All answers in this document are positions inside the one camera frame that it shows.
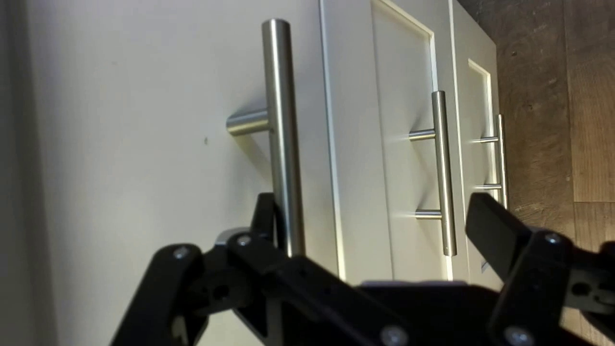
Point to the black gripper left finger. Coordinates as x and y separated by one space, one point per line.
193 288

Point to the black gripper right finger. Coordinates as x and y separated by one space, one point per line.
539 275

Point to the white cutlery drawer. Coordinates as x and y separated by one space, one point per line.
127 127

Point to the white drawer with recessed panel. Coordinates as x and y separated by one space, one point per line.
477 82
391 77

